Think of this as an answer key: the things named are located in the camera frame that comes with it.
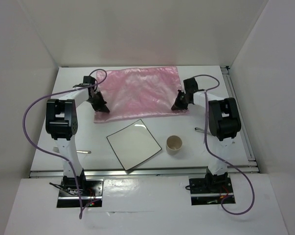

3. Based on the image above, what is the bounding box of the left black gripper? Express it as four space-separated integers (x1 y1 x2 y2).
86 91 109 113

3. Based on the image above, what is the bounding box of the pink satin cloth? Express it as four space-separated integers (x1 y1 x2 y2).
94 66 187 123

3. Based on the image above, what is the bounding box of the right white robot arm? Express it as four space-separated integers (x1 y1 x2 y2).
171 74 242 192

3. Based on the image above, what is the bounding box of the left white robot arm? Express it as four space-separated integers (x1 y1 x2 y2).
45 76 110 195

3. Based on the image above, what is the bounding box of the silver knife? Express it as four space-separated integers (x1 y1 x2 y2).
194 127 212 136

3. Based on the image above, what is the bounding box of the beige cup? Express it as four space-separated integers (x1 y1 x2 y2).
166 135 182 155

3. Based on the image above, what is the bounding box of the silver fork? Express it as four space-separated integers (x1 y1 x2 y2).
52 146 92 155

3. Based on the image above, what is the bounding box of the square white plate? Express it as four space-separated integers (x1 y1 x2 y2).
107 119 162 171

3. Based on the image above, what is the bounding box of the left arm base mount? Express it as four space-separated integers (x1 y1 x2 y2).
49 177 105 209

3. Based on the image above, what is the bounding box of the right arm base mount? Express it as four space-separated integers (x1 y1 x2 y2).
185 175 236 206

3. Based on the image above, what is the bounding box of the aluminium table rail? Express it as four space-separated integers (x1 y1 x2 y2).
30 66 259 178

